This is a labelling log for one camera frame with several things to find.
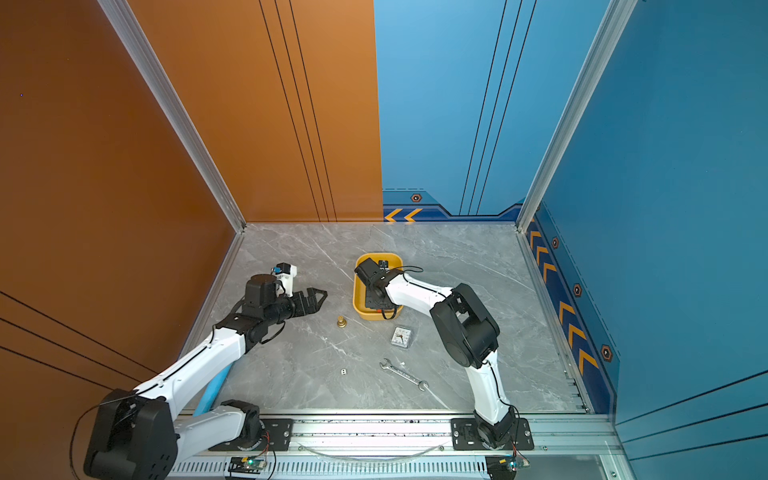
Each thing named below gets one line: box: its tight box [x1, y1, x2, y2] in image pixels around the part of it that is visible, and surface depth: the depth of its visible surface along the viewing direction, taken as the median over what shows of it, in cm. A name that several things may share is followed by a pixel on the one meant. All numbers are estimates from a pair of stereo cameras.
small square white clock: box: [391, 327, 411, 348], surface depth 90 cm
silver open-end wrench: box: [379, 358, 429, 391], surface depth 84 cm
